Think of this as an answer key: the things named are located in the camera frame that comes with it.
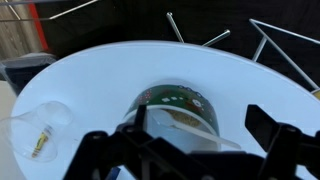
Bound trash bin with liner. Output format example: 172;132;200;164
0;52;58;96

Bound round white table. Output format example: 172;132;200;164
12;41;320;180

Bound yellow crayon marker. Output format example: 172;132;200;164
31;126;52;158

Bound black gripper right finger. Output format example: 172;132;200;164
245;104;320;180

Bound clear plastic cup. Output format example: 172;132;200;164
0;101;73;162

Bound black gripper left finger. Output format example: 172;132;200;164
63;104;158;180

